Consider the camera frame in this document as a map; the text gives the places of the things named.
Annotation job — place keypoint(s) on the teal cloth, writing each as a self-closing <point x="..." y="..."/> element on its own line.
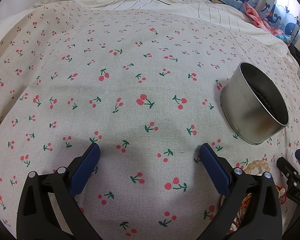
<point x="285" y="37"/>

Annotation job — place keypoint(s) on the white bed sheet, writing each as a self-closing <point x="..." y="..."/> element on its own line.
<point x="0" y="35"/>

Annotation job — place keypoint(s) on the round metal tin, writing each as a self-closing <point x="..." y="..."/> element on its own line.
<point x="245" y="120"/>

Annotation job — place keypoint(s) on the cherry print cloth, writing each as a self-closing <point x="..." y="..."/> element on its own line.
<point x="115" y="55"/>

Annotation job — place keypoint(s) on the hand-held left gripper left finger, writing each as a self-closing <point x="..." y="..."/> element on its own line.
<point x="83" y="172"/>

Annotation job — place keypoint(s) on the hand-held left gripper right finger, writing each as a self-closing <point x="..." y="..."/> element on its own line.
<point x="216" y="172"/>

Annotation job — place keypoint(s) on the pink cloth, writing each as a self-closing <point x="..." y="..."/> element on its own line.
<point x="252" y="13"/>

